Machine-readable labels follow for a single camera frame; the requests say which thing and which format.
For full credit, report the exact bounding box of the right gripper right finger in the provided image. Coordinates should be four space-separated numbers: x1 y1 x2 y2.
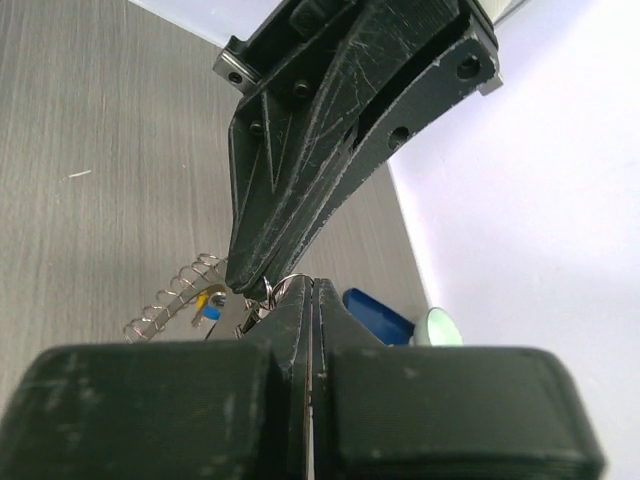
312 279 606 479

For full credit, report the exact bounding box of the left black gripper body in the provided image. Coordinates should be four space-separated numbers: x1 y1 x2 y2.
213 1 503 98

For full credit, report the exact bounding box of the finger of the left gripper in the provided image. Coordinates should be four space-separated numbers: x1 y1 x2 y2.
225 0 461 294
287 37 498 272

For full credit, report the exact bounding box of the light green ceramic bowl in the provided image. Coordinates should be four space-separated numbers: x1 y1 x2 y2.
409 307 464 347

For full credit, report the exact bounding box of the dark blue tray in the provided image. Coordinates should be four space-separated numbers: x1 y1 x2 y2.
343 288 414 346

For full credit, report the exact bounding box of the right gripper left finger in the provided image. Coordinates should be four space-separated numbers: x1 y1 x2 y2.
1 277 313 479

